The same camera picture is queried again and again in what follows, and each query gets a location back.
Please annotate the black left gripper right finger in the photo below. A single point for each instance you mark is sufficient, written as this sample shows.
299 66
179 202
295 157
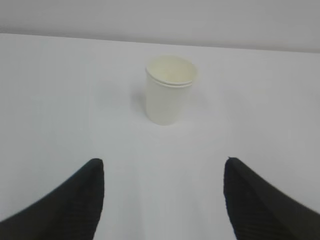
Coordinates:
259 211

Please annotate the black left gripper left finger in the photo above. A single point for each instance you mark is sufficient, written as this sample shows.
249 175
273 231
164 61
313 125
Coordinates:
71 211

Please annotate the white paper cup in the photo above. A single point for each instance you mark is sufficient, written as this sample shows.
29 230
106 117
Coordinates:
169 79

